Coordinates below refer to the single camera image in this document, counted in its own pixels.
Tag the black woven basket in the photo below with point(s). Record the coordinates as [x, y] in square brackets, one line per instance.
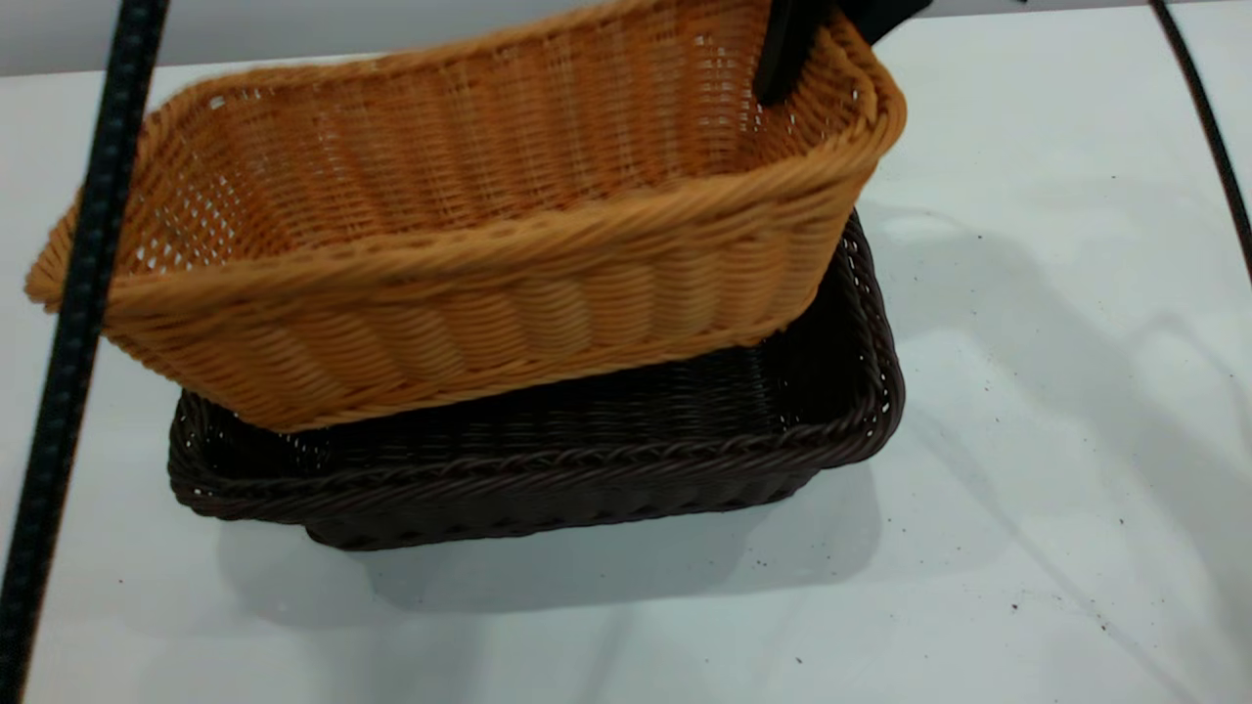
[587, 450]

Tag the orange woven basket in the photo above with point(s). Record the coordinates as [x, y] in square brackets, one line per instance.
[489, 293]

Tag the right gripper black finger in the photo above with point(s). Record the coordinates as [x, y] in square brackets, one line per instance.
[880, 15]
[787, 49]

